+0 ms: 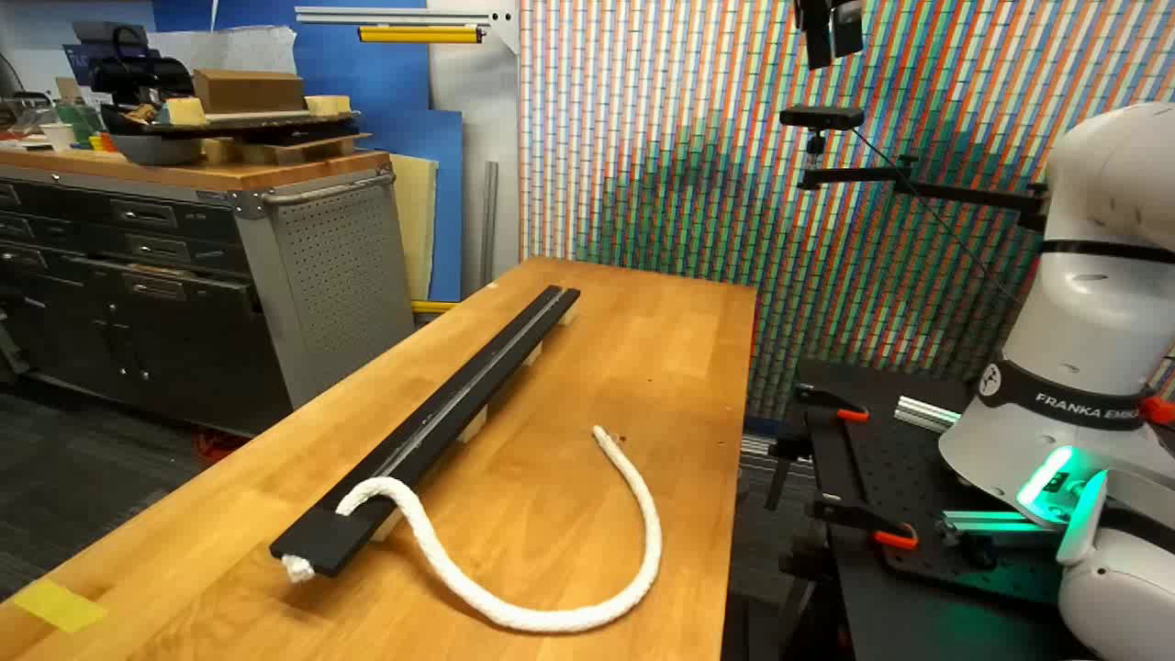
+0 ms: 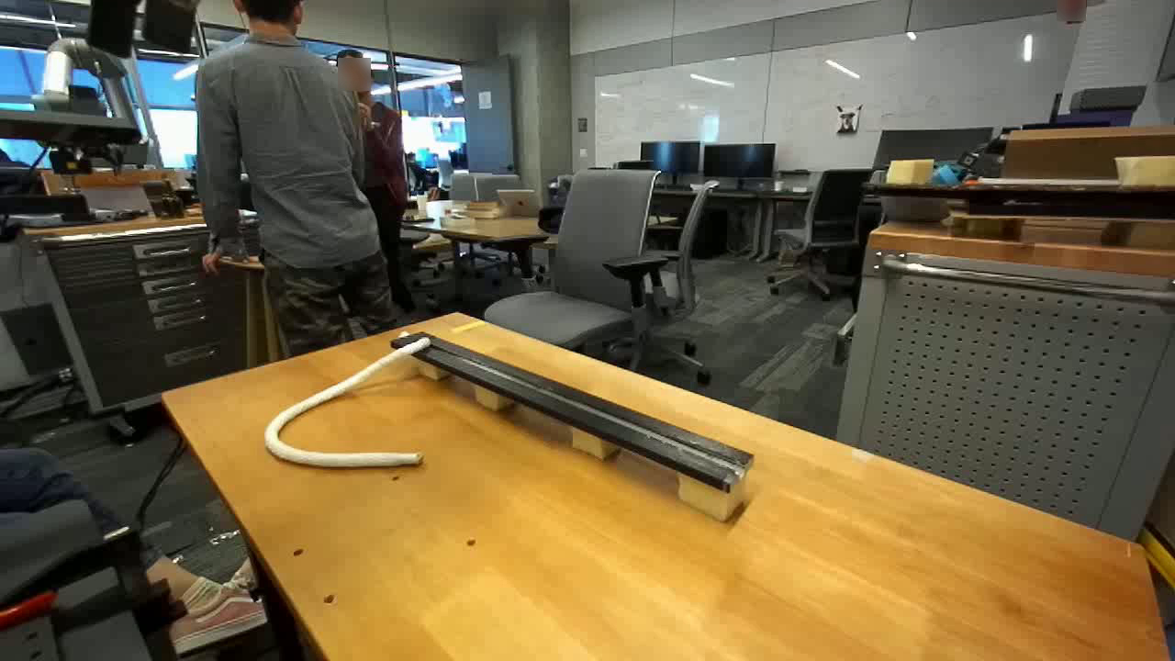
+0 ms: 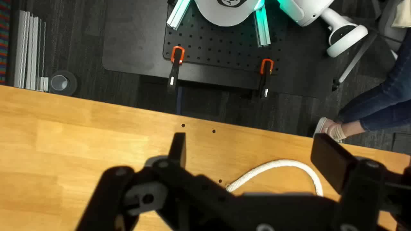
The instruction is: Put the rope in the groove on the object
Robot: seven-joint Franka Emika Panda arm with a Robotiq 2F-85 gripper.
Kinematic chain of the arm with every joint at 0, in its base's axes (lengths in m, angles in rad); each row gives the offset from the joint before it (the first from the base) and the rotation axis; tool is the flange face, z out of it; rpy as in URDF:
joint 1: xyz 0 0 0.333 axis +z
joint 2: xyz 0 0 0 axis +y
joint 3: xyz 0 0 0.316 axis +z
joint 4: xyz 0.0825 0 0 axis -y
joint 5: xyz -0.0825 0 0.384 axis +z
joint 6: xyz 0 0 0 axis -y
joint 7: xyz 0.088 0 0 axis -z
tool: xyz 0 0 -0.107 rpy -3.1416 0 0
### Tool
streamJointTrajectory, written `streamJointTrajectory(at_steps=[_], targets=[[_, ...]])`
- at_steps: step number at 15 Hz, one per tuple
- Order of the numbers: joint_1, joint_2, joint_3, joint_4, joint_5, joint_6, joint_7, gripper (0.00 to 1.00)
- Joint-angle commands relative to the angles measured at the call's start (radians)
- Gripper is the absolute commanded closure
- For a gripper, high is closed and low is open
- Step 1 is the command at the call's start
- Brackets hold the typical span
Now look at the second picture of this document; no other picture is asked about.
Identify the black office chair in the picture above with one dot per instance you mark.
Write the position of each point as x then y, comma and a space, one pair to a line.
837, 209

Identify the black computer monitor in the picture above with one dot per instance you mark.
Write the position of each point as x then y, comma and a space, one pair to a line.
738, 161
671, 161

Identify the white sneaker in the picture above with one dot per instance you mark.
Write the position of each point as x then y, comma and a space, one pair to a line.
220, 607

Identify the person in maroon shirt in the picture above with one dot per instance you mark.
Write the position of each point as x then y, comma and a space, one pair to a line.
385, 161

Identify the yellow foam block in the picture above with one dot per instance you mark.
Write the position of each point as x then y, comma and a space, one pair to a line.
907, 173

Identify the black grooved rail wooden blocks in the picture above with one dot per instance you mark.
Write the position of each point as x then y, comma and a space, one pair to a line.
588, 413

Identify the wooden stool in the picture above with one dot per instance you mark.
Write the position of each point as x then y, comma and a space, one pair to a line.
253, 320

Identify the seated person dark trousers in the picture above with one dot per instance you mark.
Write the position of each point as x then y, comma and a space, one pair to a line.
39, 479

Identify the black drawer tool cabinet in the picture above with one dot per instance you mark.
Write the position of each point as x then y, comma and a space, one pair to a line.
133, 308

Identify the wooden workbench top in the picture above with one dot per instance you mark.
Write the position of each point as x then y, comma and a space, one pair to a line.
1041, 252

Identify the person in grey shirt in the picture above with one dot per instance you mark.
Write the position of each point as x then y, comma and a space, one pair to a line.
295, 148

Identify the large wooden box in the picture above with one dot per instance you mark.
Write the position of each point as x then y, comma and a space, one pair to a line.
1077, 152

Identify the grey office chair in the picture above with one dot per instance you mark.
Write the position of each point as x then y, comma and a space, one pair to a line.
600, 234

